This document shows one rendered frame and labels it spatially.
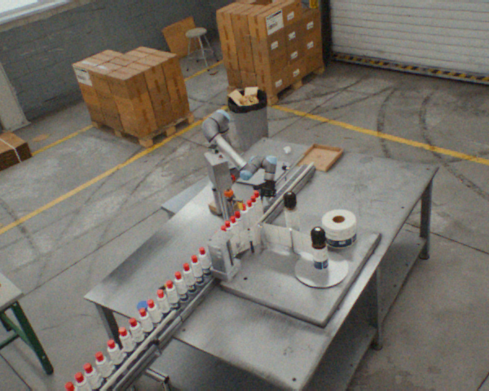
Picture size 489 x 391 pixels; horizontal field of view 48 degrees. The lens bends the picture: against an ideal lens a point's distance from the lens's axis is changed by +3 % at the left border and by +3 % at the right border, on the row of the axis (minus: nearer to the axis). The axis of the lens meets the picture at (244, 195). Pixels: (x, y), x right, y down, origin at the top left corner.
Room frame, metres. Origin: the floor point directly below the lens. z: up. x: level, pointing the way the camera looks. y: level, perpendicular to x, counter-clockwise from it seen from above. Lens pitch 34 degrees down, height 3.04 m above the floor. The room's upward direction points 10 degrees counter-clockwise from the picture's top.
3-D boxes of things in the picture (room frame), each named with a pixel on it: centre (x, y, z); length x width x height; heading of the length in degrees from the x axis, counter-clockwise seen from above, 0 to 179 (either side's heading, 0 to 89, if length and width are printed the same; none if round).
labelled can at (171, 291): (2.21, 0.49, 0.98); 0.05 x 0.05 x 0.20
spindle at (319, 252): (2.31, -0.36, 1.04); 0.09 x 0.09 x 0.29
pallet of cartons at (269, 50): (7.15, -0.74, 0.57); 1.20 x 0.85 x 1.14; 132
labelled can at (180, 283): (2.27, 0.44, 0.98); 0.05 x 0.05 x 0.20
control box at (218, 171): (2.79, 0.13, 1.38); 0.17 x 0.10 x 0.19; 16
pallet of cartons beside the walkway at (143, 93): (6.62, 1.16, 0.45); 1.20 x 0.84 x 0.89; 41
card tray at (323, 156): (3.59, -0.63, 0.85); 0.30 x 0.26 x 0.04; 141
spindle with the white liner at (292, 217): (2.70, -0.27, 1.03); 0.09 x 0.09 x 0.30
